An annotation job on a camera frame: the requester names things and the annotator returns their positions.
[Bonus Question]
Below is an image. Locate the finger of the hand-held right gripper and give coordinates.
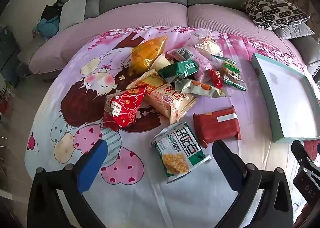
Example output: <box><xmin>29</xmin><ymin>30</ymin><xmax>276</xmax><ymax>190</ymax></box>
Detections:
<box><xmin>291</xmin><ymin>139</ymin><xmax>313</xmax><ymax>168</ymax></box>

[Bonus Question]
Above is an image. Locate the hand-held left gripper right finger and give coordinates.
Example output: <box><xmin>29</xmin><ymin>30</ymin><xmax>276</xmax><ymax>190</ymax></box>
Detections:
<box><xmin>212</xmin><ymin>139</ymin><xmax>293</xmax><ymax>228</ymax></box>

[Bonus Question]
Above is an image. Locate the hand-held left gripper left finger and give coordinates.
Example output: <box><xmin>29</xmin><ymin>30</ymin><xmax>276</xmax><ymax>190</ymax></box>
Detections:
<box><xmin>27</xmin><ymin>139</ymin><xmax>108</xmax><ymax>228</ymax></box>

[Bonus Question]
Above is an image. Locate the dark red snack packet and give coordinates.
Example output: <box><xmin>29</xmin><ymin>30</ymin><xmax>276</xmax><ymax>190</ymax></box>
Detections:
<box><xmin>193</xmin><ymin>105</ymin><xmax>242</xmax><ymax>148</ymax></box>

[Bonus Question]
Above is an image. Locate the green white cracker packet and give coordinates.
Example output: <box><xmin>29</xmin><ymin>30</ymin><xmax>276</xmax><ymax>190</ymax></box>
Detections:
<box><xmin>151</xmin><ymin>122</ymin><xmax>212</xmax><ymax>184</ymax></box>

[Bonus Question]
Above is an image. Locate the teal cardboard box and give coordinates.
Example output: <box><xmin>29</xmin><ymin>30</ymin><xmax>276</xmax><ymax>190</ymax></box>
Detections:
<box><xmin>251</xmin><ymin>53</ymin><xmax>320</xmax><ymax>143</ymax></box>

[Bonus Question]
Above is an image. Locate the red flower snack bag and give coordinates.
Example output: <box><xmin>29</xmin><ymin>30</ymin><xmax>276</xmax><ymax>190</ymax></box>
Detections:
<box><xmin>103</xmin><ymin>85</ymin><xmax>147</xmax><ymax>132</ymax></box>

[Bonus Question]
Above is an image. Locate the green white orange packet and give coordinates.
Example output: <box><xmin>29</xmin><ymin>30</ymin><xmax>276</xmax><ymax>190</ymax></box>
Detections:
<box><xmin>174</xmin><ymin>78</ymin><xmax>230</xmax><ymax>98</ymax></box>

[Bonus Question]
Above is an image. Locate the beige cracker packet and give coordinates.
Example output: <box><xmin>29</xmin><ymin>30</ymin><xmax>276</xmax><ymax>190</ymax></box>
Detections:
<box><xmin>144</xmin><ymin>83</ymin><xmax>198</xmax><ymax>125</ymax></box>

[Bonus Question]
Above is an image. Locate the small red candy packet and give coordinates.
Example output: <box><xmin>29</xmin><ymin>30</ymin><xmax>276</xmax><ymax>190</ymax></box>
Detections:
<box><xmin>208</xmin><ymin>69</ymin><xmax>223</xmax><ymax>89</ymax></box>

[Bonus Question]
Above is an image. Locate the pink snack packet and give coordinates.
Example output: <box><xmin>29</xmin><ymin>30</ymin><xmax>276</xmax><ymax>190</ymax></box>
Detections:
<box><xmin>166</xmin><ymin>47</ymin><xmax>220</xmax><ymax>83</ymax></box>

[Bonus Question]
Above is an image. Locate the green snack packet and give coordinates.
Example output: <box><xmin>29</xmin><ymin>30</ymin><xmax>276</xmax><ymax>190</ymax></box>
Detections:
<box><xmin>158</xmin><ymin>59</ymin><xmax>199</xmax><ymax>81</ymax></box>

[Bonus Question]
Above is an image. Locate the orange snack bag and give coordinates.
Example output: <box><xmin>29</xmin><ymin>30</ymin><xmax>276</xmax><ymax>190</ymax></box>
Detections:
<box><xmin>131</xmin><ymin>36</ymin><xmax>168</xmax><ymax>73</ymax></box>

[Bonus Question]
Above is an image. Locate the printed cartoon blanket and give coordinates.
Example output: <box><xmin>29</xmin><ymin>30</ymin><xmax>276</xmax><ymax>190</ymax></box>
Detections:
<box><xmin>25</xmin><ymin>26</ymin><xmax>320</xmax><ymax>228</ymax></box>

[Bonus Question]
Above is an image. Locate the green candy packet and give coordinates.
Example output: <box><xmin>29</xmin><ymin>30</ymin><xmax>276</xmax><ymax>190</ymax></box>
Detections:
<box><xmin>219</xmin><ymin>58</ymin><xmax>242</xmax><ymax>76</ymax></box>
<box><xmin>223</xmin><ymin>74</ymin><xmax>247</xmax><ymax>92</ymax></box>

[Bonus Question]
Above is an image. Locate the yellow snack packet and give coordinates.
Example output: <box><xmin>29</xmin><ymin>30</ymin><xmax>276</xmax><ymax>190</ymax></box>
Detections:
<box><xmin>126</xmin><ymin>69</ymin><xmax>167</xmax><ymax>91</ymax></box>

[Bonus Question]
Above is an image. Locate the clear bun packet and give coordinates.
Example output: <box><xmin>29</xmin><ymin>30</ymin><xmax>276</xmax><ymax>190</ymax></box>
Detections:
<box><xmin>194</xmin><ymin>31</ymin><xmax>225</xmax><ymax>56</ymax></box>

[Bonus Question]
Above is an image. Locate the white jelly cup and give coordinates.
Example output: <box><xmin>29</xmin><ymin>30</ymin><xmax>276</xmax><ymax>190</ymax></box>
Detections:
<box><xmin>150</xmin><ymin>53</ymin><xmax>173</xmax><ymax>71</ymax></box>

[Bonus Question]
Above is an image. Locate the dark grey cabinet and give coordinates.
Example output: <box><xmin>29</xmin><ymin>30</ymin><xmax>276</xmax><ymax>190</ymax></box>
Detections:
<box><xmin>0</xmin><ymin>26</ymin><xmax>22</xmax><ymax>78</ymax></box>

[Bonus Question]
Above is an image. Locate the black white patterned pillow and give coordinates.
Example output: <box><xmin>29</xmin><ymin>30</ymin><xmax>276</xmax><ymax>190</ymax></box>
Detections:
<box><xmin>241</xmin><ymin>0</ymin><xmax>310</xmax><ymax>31</ymax></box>

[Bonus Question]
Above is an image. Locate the blue cloth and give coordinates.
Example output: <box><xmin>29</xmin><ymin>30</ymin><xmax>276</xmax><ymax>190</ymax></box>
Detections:
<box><xmin>37</xmin><ymin>16</ymin><xmax>60</xmax><ymax>38</ymax></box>

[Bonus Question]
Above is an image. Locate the light grey pillow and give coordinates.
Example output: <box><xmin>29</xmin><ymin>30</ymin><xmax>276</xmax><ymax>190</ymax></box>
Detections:
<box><xmin>58</xmin><ymin>0</ymin><xmax>89</xmax><ymax>31</ymax></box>

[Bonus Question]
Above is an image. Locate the pink sofa cover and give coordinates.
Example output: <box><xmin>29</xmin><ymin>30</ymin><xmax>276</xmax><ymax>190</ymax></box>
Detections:
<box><xmin>29</xmin><ymin>4</ymin><xmax>308</xmax><ymax>81</ymax></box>

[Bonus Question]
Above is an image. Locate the black bag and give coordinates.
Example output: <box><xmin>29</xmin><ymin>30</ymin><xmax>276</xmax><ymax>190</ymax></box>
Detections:
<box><xmin>41</xmin><ymin>0</ymin><xmax>64</xmax><ymax>22</ymax></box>

